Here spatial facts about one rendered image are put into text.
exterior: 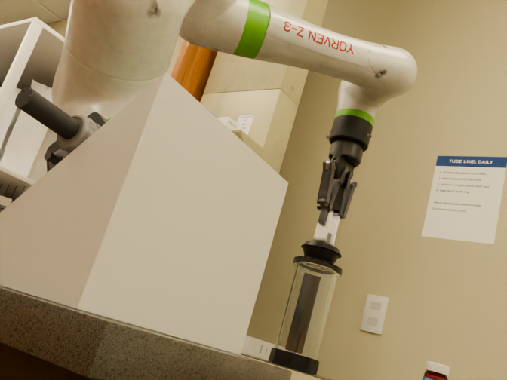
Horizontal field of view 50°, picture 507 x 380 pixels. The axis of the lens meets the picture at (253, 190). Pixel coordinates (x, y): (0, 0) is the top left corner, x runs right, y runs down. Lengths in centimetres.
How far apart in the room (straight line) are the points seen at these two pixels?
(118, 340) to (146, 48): 36
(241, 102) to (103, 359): 140
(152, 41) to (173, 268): 26
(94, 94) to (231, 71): 119
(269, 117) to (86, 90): 101
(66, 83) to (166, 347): 38
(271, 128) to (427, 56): 70
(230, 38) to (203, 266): 59
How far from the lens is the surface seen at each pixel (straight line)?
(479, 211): 174
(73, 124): 57
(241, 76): 181
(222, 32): 107
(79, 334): 42
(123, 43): 65
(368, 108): 129
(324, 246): 117
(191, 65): 192
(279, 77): 171
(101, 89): 68
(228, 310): 64
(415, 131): 192
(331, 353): 178
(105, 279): 49
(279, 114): 167
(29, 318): 47
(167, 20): 65
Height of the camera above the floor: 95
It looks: 16 degrees up
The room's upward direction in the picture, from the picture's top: 17 degrees clockwise
